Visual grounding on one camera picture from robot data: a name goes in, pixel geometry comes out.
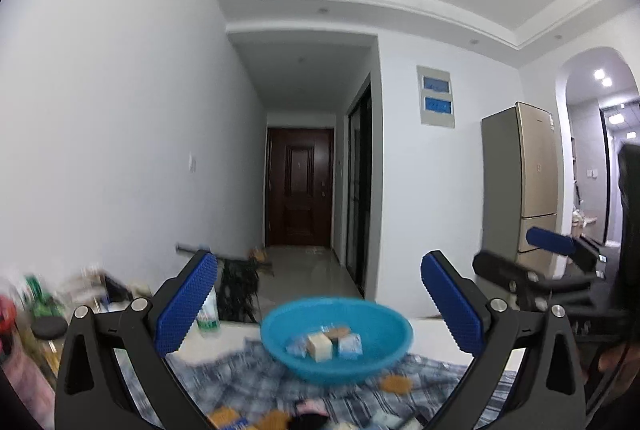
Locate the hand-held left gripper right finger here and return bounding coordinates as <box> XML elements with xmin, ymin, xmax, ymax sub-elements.
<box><xmin>420</xmin><ymin>250</ymin><xmax>587</xmax><ymax>430</ymax></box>

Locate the dark bag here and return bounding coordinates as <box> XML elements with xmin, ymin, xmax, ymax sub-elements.
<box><xmin>102</xmin><ymin>275</ymin><xmax>132</xmax><ymax>307</ymax></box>

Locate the blue plaid cloth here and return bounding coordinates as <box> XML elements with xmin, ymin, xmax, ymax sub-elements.
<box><xmin>167</xmin><ymin>337</ymin><xmax>518</xmax><ymax>430</ymax></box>

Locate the black round lid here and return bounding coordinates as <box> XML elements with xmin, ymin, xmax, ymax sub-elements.
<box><xmin>31</xmin><ymin>317</ymin><xmax>69</xmax><ymax>341</ymax></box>

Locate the small brown box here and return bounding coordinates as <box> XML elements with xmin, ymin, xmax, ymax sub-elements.
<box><xmin>324</xmin><ymin>324</ymin><xmax>352</xmax><ymax>345</ymax></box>

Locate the beige cube box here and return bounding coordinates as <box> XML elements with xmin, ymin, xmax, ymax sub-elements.
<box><xmin>306</xmin><ymin>331</ymin><xmax>335</xmax><ymax>364</ymax></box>

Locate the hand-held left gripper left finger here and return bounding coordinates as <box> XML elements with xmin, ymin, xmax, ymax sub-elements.
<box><xmin>54</xmin><ymin>249</ymin><xmax>219</xmax><ymax>430</ymax></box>

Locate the blue plastic basin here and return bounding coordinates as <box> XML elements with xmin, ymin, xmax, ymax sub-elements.
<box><xmin>260</xmin><ymin>296</ymin><xmax>415</xmax><ymax>386</ymax></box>

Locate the green capped water bottle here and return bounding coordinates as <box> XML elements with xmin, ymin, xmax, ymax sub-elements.
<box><xmin>196</xmin><ymin>285</ymin><xmax>221</xmax><ymax>338</ymax></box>

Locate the beige refrigerator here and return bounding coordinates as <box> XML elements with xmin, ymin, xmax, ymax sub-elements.
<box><xmin>481</xmin><ymin>101</ymin><xmax>561</xmax><ymax>278</ymax></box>

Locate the dark brown entrance door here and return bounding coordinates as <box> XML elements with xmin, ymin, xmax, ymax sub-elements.
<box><xmin>265</xmin><ymin>126</ymin><xmax>335</xmax><ymax>248</ymax></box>

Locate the person's right hand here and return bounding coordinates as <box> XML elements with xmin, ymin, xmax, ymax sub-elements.
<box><xmin>597</xmin><ymin>342</ymin><xmax>638</xmax><ymax>391</ymax></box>

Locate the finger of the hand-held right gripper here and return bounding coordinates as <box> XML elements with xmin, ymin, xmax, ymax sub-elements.
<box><xmin>472</xmin><ymin>250</ymin><xmax>618</xmax><ymax>311</ymax></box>
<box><xmin>526</xmin><ymin>226</ymin><xmax>608</xmax><ymax>276</ymax></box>

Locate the dark framed sliding glass door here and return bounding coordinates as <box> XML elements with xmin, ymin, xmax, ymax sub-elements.
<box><xmin>346</xmin><ymin>73</ymin><xmax>373</xmax><ymax>296</ymax></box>

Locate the black electric bicycle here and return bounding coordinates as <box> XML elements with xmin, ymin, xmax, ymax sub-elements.
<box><xmin>175</xmin><ymin>243</ymin><xmax>273</xmax><ymax>323</ymax></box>

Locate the wall electrical panel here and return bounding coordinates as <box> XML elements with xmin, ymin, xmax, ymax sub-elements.
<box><xmin>417</xmin><ymin>65</ymin><xmax>457</xmax><ymax>128</ymax></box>

